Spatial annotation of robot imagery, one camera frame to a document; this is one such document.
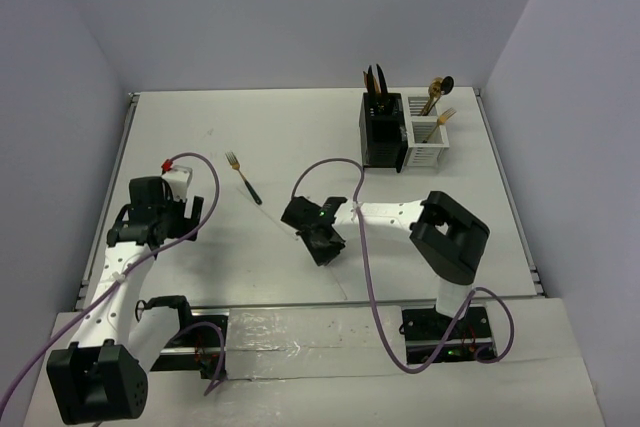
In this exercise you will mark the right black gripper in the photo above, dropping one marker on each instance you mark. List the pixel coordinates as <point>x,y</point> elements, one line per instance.
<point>322,256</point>

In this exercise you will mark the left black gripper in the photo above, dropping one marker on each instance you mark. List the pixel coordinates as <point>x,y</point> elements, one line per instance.
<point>183,225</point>

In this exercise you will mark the gold fork green handle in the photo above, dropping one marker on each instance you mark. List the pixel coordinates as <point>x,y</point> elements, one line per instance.
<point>236,166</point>

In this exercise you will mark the black steak knife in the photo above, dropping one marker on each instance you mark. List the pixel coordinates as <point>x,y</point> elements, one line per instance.
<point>382,80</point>
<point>371,72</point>

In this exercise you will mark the white fork green handle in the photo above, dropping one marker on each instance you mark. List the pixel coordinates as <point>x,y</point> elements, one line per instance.
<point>441,121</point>

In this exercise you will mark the black spoon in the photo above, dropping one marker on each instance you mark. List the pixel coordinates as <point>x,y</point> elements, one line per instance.
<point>447,85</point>

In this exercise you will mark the white chopstick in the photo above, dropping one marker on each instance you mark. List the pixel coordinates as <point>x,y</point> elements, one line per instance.
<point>278,224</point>
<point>330,271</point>

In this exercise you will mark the gold spoon green handle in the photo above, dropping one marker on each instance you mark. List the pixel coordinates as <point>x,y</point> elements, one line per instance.
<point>435,93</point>

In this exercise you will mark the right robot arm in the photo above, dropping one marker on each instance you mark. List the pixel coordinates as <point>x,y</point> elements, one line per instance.
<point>449,237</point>

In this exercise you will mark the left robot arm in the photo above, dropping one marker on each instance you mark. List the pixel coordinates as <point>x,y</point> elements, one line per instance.
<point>102,375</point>

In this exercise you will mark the black utensil container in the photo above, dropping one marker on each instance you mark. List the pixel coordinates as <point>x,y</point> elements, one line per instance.
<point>383,133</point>

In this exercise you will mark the silver tape sheet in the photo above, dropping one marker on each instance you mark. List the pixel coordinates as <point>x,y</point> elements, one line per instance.
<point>309,342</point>

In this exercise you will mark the white utensil container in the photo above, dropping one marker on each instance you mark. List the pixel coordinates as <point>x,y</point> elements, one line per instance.
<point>419,154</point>

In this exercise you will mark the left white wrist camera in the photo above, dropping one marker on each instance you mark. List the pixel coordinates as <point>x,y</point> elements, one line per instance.
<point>178,178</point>

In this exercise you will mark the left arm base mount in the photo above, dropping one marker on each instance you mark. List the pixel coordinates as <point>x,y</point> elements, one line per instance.
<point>196,350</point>

